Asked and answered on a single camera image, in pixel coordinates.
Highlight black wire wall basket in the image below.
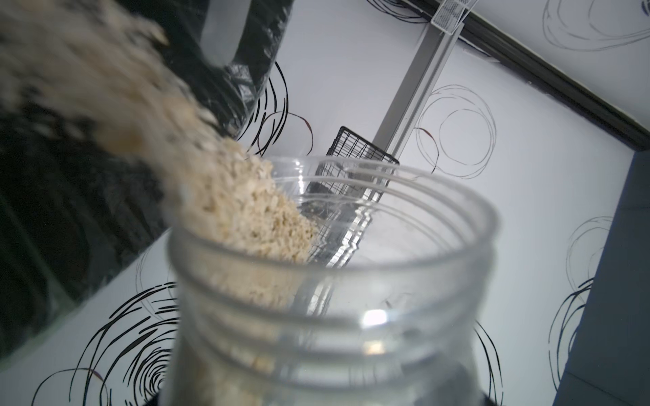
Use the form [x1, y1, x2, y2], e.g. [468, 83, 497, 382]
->
[300, 126, 399, 268]

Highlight aluminium wall rail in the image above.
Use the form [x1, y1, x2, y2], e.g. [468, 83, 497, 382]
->
[373, 23, 464, 159]

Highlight white wire wall shelf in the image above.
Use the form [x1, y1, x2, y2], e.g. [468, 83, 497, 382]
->
[431, 0, 478, 35]

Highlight oatmeal jar clear plastic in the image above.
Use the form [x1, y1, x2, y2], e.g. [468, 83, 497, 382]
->
[158, 157, 499, 405]

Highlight poured oatmeal flakes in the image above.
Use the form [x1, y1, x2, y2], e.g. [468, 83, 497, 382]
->
[1, 1, 315, 310]

